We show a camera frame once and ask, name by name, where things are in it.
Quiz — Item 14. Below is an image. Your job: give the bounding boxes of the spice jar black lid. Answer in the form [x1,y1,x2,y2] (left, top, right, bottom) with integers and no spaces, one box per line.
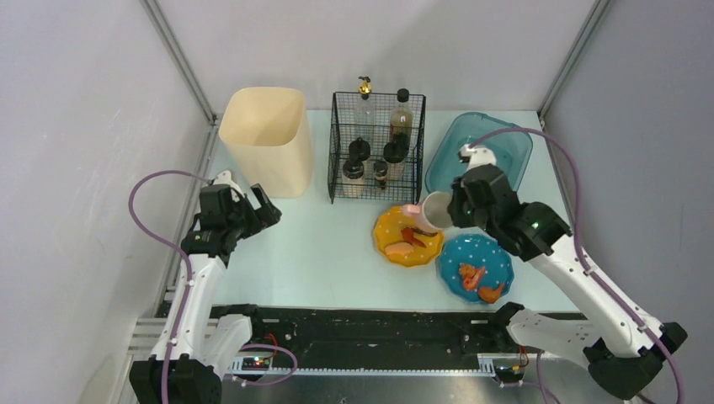
[341,158,365,198]
[383,133,409,181]
[348,137,371,162]

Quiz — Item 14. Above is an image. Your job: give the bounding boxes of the brown sauce bottle black cap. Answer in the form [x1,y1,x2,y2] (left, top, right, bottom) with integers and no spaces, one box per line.
[389,88,413,142]

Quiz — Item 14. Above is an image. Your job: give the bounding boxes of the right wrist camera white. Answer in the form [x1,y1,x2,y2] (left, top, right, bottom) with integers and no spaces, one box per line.
[458,144,497,171]

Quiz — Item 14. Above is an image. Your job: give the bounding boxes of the pink white mug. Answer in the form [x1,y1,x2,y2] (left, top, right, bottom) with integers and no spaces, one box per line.
[401,191,454,233]

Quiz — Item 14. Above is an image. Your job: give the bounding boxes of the clear bottle gold pump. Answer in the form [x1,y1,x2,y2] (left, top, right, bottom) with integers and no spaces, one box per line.
[354,76,375,127]

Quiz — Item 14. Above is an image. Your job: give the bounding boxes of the teal plastic basin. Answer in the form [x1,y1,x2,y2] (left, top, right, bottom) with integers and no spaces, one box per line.
[425,112,533,193]

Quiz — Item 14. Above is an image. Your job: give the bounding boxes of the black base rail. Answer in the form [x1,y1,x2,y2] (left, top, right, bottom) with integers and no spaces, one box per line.
[210,305,537,371]

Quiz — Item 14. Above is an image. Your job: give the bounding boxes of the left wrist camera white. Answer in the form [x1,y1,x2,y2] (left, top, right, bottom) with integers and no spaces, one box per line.
[210,169,245,201]

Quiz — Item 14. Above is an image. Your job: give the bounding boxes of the yellow dotted plate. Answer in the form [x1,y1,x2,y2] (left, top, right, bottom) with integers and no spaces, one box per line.
[372,206,445,268]

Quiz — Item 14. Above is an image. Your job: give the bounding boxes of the small pepper shaker jar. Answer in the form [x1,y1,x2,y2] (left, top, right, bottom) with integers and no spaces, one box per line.
[373,160,388,191]

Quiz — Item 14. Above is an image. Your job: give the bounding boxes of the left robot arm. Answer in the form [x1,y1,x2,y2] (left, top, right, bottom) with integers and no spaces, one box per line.
[129,181,281,403]

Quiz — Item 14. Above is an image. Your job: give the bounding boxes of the purple cable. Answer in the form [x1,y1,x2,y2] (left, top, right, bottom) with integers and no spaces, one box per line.
[468,127,686,404]
[128,170,216,404]

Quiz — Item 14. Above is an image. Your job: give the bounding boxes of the food scraps on blue plate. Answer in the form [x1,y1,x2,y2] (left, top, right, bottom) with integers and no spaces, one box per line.
[458,263,504,304]

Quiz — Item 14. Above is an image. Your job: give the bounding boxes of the blue dotted plate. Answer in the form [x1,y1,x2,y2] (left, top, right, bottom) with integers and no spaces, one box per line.
[437,234,514,305]

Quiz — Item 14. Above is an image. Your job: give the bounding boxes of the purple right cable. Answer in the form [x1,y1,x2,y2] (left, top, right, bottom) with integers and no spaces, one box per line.
[468,127,686,404]

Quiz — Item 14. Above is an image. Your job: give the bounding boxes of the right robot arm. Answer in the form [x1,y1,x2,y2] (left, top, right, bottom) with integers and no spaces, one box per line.
[447,164,688,401]

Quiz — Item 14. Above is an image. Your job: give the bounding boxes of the black wire basket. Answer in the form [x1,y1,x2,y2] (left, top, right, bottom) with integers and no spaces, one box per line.
[328,92,426,204]

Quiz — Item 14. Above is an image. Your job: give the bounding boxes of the beige plastic bin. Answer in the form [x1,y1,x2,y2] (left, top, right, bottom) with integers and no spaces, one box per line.
[218,87,314,199]

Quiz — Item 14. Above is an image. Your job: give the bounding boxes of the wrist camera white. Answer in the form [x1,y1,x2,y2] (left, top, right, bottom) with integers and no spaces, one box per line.
[458,144,497,171]
[210,169,245,201]

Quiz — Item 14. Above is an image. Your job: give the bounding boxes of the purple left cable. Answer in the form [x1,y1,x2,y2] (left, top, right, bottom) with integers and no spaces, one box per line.
[128,170,216,404]

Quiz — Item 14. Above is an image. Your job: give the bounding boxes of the food scraps on yellow plate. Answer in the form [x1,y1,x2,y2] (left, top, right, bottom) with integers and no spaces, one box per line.
[384,226,439,256]

